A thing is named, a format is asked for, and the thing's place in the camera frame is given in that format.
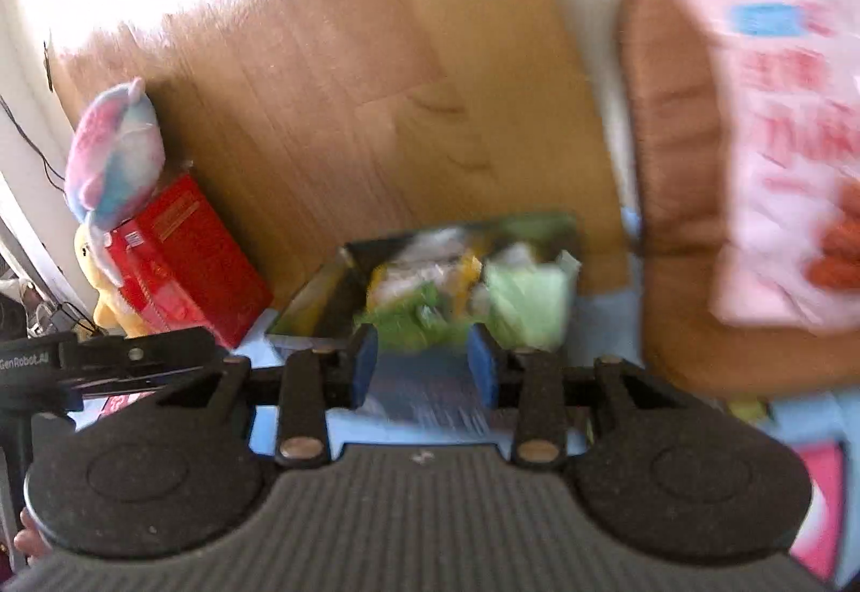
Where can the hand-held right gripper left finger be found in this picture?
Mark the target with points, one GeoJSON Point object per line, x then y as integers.
{"type": "Point", "coordinates": [363, 367]}

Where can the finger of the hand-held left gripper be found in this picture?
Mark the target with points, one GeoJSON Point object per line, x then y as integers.
{"type": "Point", "coordinates": [141, 353]}

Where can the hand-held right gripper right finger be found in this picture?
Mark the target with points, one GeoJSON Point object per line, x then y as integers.
{"type": "Point", "coordinates": [484, 367]}

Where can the green snack packet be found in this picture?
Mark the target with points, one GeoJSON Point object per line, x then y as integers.
{"type": "Point", "coordinates": [403, 317]}
{"type": "Point", "coordinates": [531, 303]}

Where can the black cardboard box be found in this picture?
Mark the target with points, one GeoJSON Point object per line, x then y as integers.
{"type": "Point", "coordinates": [322, 303]}

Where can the yellow peanut snack packet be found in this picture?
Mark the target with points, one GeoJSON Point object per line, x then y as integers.
{"type": "Point", "coordinates": [437, 280]}

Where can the clear packet of brown snack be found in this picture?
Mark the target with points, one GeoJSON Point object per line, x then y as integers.
{"type": "Point", "coordinates": [433, 246]}

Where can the person's left hand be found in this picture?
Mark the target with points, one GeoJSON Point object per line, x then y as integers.
{"type": "Point", "coordinates": [28, 541]}

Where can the yellow plush chick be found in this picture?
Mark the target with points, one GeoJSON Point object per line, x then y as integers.
{"type": "Point", "coordinates": [111, 303]}

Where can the red gift box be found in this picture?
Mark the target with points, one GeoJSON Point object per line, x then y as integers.
{"type": "Point", "coordinates": [195, 263]}

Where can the blue printed blanket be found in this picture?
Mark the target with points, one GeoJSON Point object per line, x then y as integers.
{"type": "Point", "coordinates": [605, 323]}

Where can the pastel plush toy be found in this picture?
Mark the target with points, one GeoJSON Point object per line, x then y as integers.
{"type": "Point", "coordinates": [114, 155]}

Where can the large pink snack bag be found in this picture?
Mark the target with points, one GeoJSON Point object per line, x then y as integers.
{"type": "Point", "coordinates": [772, 128]}

